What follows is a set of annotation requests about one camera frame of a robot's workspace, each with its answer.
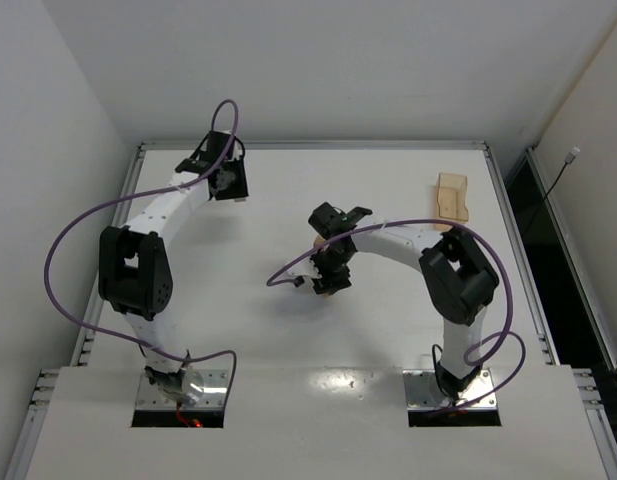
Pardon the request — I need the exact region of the transparent orange plastic box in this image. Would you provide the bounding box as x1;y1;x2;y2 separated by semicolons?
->
434;172;469;225

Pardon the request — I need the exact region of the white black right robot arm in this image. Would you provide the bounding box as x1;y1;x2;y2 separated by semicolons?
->
308;202;499;400

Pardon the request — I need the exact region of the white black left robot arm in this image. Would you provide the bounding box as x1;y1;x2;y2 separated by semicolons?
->
98;131;248;406

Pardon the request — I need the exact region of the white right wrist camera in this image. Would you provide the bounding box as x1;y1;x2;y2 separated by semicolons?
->
284;258;321;287

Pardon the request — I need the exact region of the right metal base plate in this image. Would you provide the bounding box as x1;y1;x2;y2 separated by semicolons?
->
403;369;498;412

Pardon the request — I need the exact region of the metal base plate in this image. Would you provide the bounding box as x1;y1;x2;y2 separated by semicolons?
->
403;369;498;412
135;369;229;412

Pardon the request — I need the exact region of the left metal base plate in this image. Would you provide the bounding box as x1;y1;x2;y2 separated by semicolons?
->
135;369;229;412

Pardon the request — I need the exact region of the black cable white plug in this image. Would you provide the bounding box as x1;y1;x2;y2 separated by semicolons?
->
521;146;581;238

